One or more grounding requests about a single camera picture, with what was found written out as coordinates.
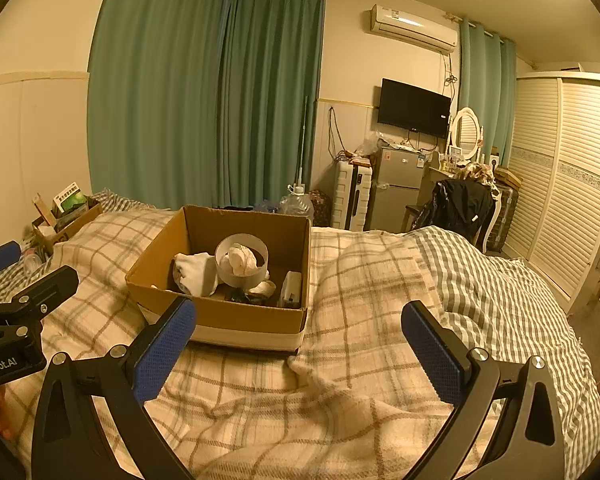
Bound green printed carton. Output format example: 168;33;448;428
52;182;88;218

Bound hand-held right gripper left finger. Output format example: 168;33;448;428
31;296;197;480

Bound beige plaid blanket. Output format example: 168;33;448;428
0;207;531;480

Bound dark patterned bag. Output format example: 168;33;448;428
310;189;333;226

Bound tan slim carton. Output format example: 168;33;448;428
32;194;56;233

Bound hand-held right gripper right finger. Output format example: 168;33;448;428
401;301;567;480

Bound small white rectangular box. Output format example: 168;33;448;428
280;270;303;307

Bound dark hard suitcase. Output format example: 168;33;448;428
490;182;521;253

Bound white cloth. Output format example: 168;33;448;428
225;243;258;277

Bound clear plastic bag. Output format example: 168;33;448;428
355;135;381;158

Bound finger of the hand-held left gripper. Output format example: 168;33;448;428
0;241;22;281
0;265;79;327

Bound white hard suitcase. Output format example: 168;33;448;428
331;159;373;231

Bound white louvred wardrobe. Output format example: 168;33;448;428
502;71;600;313

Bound silver mini fridge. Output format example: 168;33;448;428
367;146;423;233

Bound white oval vanity mirror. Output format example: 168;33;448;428
447;107;483;163

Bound white dressing table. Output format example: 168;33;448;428
427;165;461;196

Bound white mop pole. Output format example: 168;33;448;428
295;95;310;188

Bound small cardboard storage box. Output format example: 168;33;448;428
31;195;103;256

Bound narrow green curtain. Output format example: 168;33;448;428
459;15;517;168

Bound large clear water jug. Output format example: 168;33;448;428
279;185;316;221

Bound small dark object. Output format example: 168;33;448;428
225;287;268;306

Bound hanging wall wires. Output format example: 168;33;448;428
327;105;348;156

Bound white air conditioner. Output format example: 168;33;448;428
370;4;460;55

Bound white tape roll ring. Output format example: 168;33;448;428
214;232;271;291

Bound large cardboard box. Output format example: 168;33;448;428
125;205;313;353

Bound black wall television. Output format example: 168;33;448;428
377;78;452;138

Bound black jacket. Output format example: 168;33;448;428
415;177;496;241

